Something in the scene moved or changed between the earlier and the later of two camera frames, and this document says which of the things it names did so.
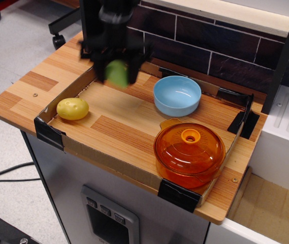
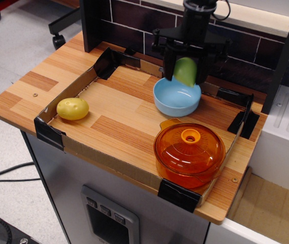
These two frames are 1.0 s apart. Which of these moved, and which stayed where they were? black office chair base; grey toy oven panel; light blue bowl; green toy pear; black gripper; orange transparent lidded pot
Moved: black gripper; green toy pear
Stayed: black office chair base; grey toy oven panel; orange transparent lidded pot; light blue bowl
